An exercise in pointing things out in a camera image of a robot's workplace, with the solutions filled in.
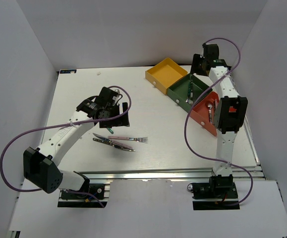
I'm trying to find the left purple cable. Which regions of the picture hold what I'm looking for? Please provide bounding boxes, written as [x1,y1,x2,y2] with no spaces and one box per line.
[0,86,132,193]

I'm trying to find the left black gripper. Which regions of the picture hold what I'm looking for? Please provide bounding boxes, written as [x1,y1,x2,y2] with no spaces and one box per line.
[100,102,129,128]

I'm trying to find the pink handled knife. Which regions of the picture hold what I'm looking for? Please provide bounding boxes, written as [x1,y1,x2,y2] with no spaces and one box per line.
[93,133,129,146]

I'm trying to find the orange container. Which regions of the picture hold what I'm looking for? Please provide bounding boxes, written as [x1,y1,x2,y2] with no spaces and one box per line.
[190,92,219,137]

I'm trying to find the dark handled knife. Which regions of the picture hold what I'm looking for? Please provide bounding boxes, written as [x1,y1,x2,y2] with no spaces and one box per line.
[93,138,135,152]

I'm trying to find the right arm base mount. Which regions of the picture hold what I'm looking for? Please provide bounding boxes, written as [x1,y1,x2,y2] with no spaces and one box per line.
[187,182,240,211]

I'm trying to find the pink handled fork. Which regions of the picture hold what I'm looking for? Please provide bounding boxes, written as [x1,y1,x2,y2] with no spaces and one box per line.
[108,136,148,143]

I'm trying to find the dark handled fork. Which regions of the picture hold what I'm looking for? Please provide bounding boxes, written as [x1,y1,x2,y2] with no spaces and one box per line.
[189,74,193,106]

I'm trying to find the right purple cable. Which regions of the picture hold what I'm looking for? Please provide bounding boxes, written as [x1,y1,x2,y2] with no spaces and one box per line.
[184,37,254,206]

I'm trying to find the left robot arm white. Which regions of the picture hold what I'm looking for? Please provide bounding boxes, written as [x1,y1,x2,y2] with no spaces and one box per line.
[23,87,129,198]

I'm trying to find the dark handled spoon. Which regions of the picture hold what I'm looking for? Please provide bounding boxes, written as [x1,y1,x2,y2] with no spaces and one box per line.
[207,102,214,123]

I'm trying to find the left blue table label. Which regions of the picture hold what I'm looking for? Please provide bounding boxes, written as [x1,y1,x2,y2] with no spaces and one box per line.
[59,69,77,74]

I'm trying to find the yellow container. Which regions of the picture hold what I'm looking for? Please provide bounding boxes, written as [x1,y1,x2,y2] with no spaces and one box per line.
[145,58,188,95]

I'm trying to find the purple cable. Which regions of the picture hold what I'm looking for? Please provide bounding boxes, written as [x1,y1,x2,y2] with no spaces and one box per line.
[184,37,254,206]
[0,86,132,193]

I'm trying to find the green container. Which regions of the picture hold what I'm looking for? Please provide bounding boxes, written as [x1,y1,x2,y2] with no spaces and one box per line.
[167,73,209,113]

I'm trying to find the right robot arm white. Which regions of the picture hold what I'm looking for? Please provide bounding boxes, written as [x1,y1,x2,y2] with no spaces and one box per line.
[190,44,248,198]

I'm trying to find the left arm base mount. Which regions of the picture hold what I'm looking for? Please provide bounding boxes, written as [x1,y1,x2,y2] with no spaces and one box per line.
[57,180,110,208]

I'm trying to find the green handled fork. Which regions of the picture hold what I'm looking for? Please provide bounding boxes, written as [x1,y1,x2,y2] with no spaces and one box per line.
[186,81,192,105]

